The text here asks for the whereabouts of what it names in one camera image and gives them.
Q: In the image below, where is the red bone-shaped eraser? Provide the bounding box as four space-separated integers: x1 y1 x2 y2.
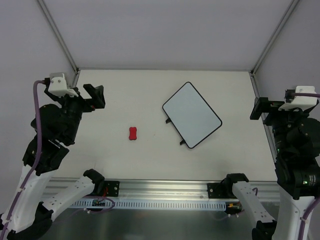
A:
128 126 138 141

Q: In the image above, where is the black-framed small whiteboard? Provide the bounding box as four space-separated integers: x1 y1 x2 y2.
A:
162 81 223 149

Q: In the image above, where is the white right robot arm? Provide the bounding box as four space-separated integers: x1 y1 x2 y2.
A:
222 97 320 240

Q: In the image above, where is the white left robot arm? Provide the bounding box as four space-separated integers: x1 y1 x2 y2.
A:
0 84 106 240

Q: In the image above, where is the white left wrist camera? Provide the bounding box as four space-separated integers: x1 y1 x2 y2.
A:
47 72 79 98

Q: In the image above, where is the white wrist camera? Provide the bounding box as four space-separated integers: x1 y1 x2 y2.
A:
47 72 79 98
279 85 320 111

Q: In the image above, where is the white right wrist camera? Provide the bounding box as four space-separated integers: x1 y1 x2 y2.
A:
279 85 320 111

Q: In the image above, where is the aluminium left corner post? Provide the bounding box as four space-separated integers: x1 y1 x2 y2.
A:
35 0 79 75

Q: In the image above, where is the aluminium corner post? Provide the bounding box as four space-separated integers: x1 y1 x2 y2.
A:
250 0 301 76
35 0 79 75

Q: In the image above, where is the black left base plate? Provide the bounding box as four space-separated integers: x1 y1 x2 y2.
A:
102 180 120 197

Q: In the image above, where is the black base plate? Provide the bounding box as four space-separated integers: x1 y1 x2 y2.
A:
102 180 120 197
206 182 236 199

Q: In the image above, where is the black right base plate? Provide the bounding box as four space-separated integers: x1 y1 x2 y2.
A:
206 182 236 199

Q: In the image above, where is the aluminium mounting rail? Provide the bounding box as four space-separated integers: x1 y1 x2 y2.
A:
44 177 282 202

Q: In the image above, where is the white slotted cable duct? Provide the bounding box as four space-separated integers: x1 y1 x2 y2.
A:
71 198 227 211

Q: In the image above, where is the aluminium right corner post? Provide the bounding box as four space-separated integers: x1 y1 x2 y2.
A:
250 0 301 76

